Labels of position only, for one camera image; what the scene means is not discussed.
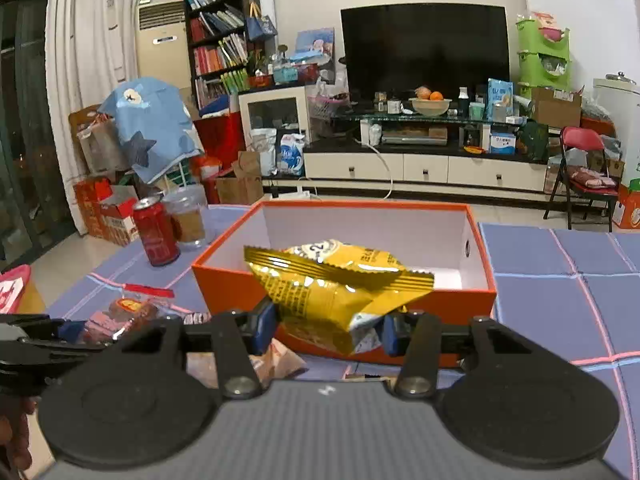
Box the white glass door cabinet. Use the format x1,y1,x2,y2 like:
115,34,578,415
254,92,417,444
239,84,311,146

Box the red soda can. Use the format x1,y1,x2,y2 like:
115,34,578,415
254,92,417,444
132,196,180,266

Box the brown cardboard box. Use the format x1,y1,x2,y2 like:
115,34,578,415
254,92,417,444
532,87,582,129

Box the left hand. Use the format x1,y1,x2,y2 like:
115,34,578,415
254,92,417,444
1,396,36,471

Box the red folding chair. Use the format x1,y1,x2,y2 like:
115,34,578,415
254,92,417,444
544,127,620,233

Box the fruit bowl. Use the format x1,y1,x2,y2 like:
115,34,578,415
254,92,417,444
410,86,451,117

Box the blue checked tablecloth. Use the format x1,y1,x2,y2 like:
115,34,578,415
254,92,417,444
50,200,639,479

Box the red clear snack pack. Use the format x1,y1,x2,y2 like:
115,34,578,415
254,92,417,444
79,284,175,344

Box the green stacked storage bins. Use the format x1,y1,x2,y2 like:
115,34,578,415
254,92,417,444
516,12,570,98

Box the yellow snack bag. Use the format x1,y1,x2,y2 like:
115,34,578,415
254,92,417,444
244,240,435,356

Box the white chest freezer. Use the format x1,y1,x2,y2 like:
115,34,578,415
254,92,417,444
593,72,640,186

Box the dark bookshelf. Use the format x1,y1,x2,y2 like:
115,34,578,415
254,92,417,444
183,0,277,108

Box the black flat television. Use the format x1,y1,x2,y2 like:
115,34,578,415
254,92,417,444
341,3,510,102

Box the clear plastic jar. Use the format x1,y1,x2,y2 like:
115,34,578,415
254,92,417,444
163,184,208,249

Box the white air conditioner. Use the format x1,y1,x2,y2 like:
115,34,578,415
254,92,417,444
136,0,191,89

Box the white TV cabinet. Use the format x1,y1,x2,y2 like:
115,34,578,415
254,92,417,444
304,148,547,193

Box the orange cardboard box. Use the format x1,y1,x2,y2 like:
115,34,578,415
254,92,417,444
191,199,498,368

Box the white curtain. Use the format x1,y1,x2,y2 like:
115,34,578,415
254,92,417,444
44,0,140,235

